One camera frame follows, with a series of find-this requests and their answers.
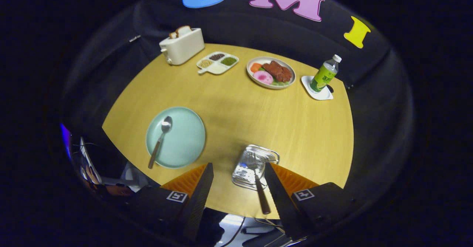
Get clear glass tray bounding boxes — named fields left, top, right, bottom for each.
left=232, top=144, right=280, bottom=191

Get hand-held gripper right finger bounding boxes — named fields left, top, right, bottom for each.
left=263, top=162, right=364, bottom=242

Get large toast slice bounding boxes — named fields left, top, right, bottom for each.
left=175, top=25, right=193, bottom=38

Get white divided condiment dish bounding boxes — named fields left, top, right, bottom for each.
left=196, top=51, right=239, bottom=75

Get metal fork wooden handle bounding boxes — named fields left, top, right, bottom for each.
left=251, top=153, right=271, bottom=215

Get white square coaster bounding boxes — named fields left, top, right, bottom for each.
left=301, top=75, right=334, bottom=101

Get teal round plate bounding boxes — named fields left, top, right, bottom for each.
left=146, top=107, right=206, bottom=169

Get pink round food slice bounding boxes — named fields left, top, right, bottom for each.
left=253, top=70, right=274, bottom=85

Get white toaster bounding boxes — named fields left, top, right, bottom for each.
left=159, top=27, right=205, bottom=66

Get white plate with food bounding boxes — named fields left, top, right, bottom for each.
left=246, top=56, right=296, bottom=90

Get green label drink bottle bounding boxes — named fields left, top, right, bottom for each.
left=309, top=54, right=342, bottom=93

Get black backdrop cloth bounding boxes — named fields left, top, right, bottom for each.
left=61, top=0, right=415, bottom=210

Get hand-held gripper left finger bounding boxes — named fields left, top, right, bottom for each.
left=126, top=162, right=215, bottom=242

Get metal spoon wooden handle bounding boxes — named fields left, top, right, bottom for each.
left=148, top=116, right=173, bottom=169

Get brown meat pieces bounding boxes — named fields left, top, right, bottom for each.
left=263, top=60, right=292, bottom=83

